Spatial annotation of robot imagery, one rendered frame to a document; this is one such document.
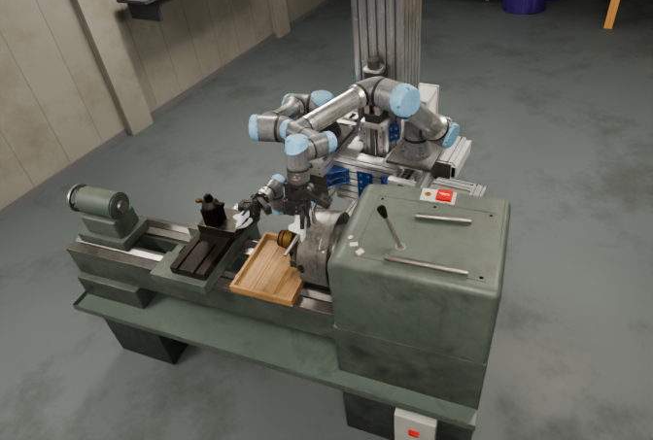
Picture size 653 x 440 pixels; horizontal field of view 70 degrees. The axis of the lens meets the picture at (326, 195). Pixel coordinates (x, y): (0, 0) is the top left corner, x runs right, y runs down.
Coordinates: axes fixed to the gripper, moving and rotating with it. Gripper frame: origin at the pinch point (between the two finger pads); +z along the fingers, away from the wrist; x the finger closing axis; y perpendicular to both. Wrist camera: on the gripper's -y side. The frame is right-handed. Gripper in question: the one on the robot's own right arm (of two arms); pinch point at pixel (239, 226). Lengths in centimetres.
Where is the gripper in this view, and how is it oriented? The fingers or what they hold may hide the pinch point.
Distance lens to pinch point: 203.0
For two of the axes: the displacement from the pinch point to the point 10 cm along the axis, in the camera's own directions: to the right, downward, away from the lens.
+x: -2.3, -8.0, -5.5
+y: -8.5, -1.1, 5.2
